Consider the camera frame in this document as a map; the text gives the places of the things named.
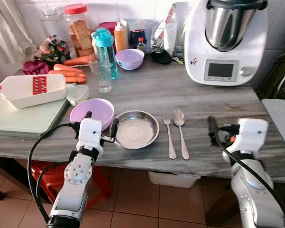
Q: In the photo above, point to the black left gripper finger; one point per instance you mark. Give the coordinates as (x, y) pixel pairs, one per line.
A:
(88, 115)
(114, 128)

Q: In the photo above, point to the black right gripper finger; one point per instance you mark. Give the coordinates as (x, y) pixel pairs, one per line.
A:
(213, 129)

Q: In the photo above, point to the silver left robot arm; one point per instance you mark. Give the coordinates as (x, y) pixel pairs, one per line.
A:
(76, 185)

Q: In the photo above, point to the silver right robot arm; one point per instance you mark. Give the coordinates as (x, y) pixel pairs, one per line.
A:
(254, 190)

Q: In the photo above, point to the purple plastic bowl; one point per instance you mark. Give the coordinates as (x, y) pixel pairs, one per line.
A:
(129, 59)
(99, 107)

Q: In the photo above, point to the clear lidded food container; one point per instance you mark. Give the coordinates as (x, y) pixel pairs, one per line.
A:
(78, 94)

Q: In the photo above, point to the steel spoon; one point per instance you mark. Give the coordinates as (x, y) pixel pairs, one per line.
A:
(179, 116)

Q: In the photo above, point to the orange carrot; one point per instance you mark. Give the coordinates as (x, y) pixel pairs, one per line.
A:
(66, 68)
(76, 61)
(77, 80)
(66, 74)

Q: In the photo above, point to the clear drinking glass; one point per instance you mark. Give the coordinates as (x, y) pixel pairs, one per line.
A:
(103, 80)

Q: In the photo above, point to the steel fork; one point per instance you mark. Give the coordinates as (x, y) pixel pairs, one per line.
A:
(170, 138)

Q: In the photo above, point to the white side table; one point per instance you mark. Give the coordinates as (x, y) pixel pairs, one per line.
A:
(281, 118)

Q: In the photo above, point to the pale green cutting board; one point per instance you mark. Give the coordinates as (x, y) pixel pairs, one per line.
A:
(28, 121)

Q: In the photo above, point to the white plastic box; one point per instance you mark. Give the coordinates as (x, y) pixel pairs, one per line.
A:
(173, 179)

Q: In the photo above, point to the dark purple vegetable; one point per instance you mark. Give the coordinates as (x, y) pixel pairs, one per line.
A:
(35, 67)

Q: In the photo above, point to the red plastic stool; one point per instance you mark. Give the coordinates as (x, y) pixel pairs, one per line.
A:
(47, 178)

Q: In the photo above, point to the bagged red green vegetables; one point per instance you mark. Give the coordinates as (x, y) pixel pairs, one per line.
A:
(52, 50)

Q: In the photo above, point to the dark bag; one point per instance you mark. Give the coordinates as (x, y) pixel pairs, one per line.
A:
(278, 76)

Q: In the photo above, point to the white mandoline slicer red blade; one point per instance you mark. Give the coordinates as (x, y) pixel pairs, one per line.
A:
(16, 92)

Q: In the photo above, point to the teal water bottle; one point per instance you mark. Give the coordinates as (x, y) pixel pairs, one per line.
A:
(104, 40)

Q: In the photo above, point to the orange sauce bottle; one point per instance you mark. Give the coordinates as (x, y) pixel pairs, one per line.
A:
(120, 40)

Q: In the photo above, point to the red lid cracker jar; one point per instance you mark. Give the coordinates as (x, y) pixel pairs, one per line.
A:
(80, 33)

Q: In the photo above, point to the black rounded object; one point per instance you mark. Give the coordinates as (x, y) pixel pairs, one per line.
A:
(160, 57)

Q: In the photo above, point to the small red cap bottle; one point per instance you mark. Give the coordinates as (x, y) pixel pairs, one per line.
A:
(141, 46)

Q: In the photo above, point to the white kitchen food processor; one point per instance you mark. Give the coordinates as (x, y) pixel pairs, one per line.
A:
(225, 42)

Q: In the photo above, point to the red canister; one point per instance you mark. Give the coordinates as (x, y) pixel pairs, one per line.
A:
(107, 26)

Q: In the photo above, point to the dark jar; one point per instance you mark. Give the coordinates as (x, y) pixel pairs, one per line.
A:
(137, 31)

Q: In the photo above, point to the clear plastic jar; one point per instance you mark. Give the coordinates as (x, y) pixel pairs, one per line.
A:
(53, 23)

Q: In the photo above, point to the clear glass jug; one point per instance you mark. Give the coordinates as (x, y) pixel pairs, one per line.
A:
(159, 38)

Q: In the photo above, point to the white packet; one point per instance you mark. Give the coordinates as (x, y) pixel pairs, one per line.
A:
(178, 23)

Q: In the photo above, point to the white curtain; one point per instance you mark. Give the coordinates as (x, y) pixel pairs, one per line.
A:
(9, 28)

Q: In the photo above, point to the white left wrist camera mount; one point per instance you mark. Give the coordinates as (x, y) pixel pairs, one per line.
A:
(90, 134)

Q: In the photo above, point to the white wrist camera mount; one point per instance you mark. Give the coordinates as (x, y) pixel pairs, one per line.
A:
(253, 133)
(90, 134)

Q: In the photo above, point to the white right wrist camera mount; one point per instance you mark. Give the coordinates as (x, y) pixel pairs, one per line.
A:
(253, 133)

